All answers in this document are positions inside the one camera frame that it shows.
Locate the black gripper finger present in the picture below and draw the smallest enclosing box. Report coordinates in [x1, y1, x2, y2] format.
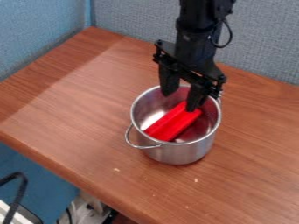
[185, 83, 209, 112]
[158, 64, 180, 96]

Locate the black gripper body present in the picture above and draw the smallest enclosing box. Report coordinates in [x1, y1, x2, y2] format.
[153, 29, 226, 99]

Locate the red block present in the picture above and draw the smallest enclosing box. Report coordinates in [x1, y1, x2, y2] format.
[144, 101, 201, 142]

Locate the stainless steel pot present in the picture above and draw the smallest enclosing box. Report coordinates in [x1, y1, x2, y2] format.
[125, 85, 221, 165]

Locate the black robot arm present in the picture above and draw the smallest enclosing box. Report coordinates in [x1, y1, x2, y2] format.
[153, 0, 234, 112]

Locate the white power strip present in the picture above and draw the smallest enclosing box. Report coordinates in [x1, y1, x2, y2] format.
[54, 191, 112, 224]

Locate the grey white device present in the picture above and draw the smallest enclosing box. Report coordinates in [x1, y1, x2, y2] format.
[0, 200, 42, 224]

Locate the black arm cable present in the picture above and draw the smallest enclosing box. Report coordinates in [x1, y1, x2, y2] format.
[209, 17, 233, 49]

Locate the black cable loop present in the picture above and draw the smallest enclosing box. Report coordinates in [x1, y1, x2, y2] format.
[0, 171, 29, 224]

